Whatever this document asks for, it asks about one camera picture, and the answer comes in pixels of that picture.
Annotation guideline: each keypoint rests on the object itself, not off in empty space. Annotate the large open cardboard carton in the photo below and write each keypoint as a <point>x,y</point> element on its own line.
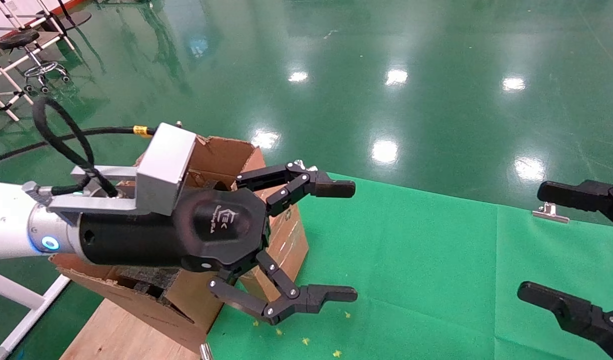
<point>221,155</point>

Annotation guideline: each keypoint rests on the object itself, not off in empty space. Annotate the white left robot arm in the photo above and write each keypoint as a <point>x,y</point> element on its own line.
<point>6,220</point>

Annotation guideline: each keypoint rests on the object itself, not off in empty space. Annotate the small brown cardboard box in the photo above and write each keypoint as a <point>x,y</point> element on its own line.
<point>289,240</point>

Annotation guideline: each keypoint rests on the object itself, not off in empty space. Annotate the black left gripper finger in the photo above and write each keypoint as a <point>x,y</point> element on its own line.
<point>311,297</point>
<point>331,188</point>

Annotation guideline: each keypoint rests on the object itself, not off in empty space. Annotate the black swivel stool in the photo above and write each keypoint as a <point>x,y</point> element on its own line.
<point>19,39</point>

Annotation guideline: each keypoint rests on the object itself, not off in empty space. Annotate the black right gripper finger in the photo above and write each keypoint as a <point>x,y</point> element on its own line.
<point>571,307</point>
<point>581,195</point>

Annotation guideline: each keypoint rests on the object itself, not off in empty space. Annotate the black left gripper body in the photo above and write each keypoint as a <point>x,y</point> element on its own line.
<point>216,225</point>

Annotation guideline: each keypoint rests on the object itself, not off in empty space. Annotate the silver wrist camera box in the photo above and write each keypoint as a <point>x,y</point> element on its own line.
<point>161,165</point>

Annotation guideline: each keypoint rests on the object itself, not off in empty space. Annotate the white pipe frame workbench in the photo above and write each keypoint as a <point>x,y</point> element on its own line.
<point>46,44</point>

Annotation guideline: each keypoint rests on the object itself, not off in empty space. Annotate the green table cloth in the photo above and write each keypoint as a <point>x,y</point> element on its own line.
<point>436,275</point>

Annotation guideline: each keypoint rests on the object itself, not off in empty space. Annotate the white height-adjustable desk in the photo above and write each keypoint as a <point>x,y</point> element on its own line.
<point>16,290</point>

